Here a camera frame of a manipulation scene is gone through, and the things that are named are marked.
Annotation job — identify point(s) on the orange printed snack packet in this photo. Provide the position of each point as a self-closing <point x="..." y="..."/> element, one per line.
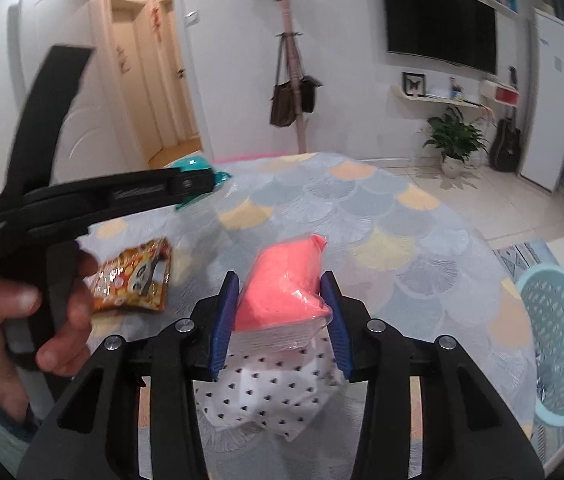
<point x="132" y="280"/>

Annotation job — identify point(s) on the black wall television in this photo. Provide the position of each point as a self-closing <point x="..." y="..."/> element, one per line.
<point x="437" y="20"/>

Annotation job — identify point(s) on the red white wall box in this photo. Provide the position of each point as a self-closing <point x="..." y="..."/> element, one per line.
<point x="499" y="92"/>

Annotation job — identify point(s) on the black shoulder bag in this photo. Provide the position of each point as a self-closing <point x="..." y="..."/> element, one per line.
<point x="310" y="95"/>

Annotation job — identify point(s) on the white low wall shelf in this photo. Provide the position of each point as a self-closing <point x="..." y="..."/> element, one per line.
<point x="437" y="100"/>

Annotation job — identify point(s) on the teal plastic packet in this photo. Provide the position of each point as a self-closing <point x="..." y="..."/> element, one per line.
<point x="197" y="164"/>

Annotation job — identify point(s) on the white light switch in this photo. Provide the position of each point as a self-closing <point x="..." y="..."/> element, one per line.
<point x="192" y="17"/>

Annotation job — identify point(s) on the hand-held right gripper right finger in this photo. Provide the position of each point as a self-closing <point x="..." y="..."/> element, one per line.
<point x="334" y="310"/>

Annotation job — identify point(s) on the framed butterfly picture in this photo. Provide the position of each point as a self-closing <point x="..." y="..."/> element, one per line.
<point x="413" y="84"/>

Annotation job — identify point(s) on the pink polka-dot packet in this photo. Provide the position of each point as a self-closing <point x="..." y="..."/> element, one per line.
<point x="282" y="280"/>

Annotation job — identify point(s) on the pen holder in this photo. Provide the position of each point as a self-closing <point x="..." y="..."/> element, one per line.
<point x="455" y="87"/>

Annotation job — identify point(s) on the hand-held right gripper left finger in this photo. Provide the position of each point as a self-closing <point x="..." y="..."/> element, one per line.
<point x="224" y="310"/>

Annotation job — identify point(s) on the person's left hand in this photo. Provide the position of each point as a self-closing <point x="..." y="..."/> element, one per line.
<point x="74" y="300"/>

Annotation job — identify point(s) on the potted green plant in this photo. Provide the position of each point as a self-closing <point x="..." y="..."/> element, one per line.
<point x="454" y="135"/>

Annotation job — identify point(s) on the pink coat rack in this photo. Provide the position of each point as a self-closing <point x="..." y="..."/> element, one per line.
<point x="292" y="15"/>

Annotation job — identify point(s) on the red hanging ornament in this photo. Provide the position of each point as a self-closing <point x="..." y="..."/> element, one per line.
<point x="154" y="20"/>

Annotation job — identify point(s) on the light blue plastic basket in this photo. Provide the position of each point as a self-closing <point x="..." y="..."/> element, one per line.
<point x="562" y="320"/>

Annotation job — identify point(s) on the fan-patterned tablecloth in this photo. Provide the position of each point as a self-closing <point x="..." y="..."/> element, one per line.
<point x="362" y="220"/>

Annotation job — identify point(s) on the wooden door with ornament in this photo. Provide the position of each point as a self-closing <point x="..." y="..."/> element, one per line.
<point x="134" y="100"/>

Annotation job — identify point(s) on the white refrigerator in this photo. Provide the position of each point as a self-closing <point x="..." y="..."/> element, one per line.
<point x="547" y="110"/>

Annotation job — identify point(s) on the brown handbag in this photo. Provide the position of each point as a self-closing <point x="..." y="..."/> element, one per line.
<point x="282" y="107"/>

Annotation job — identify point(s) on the black guitar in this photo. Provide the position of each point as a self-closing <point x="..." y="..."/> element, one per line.
<point x="506" y="145"/>

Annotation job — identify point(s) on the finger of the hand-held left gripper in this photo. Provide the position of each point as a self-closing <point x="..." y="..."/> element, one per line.
<point x="187" y="182"/>

